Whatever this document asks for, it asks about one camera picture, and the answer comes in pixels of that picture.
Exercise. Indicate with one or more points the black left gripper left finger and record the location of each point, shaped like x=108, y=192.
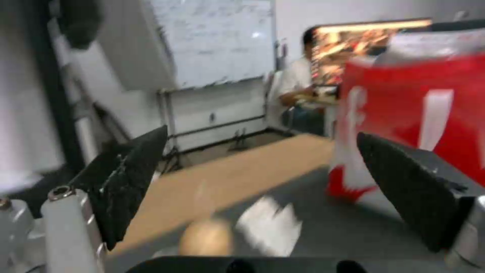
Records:
x=121, y=182

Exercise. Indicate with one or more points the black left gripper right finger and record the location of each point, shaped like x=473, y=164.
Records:
x=409, y=184

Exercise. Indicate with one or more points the red and white takeout bag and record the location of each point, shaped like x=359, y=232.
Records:
x=401, y=93

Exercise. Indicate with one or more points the tan round trash ball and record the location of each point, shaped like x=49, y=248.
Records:
x=206, y=238

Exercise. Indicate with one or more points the crumpled white paper trash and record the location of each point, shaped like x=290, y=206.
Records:
x=271, y=227

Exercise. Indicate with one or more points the computer monitor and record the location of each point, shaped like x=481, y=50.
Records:
x=363, y=48

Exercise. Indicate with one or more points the person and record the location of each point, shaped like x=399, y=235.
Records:
x=299, y=76

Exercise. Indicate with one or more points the white whiteboard on stand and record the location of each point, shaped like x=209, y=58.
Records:
x=216, y=42

